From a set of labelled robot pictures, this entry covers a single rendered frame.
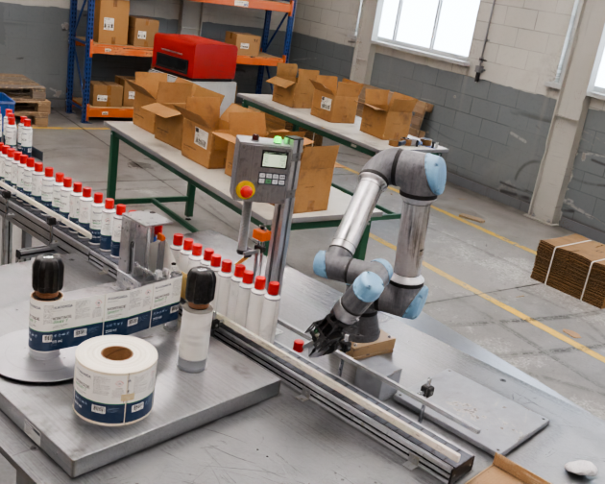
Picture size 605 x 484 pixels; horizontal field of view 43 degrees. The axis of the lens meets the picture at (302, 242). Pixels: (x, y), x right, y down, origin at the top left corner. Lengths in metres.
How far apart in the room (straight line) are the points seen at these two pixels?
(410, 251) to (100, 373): 1.03
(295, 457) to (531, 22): 6.92
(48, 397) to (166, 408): 0.30
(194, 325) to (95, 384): 0.36
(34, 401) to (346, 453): 0.80
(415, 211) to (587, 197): 5.68
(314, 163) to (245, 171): 1.72
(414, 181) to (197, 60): 5.57
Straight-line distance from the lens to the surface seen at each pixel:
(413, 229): 2.37
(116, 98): 9.55
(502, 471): 2.16
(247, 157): 2.36
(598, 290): 6.08
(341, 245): 2.19
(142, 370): 1.92
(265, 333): 2.38
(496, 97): 8.65
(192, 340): 2.17
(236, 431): 2.07
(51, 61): 10.02
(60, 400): 2.06
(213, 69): 7.88
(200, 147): 4.83
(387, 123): 6.54
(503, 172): 8.56
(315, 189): 4.14
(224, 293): 2.48
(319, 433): 2.12
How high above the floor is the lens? 1.97
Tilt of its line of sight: 19 degrees down
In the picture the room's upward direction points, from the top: 9 degrees clockwise
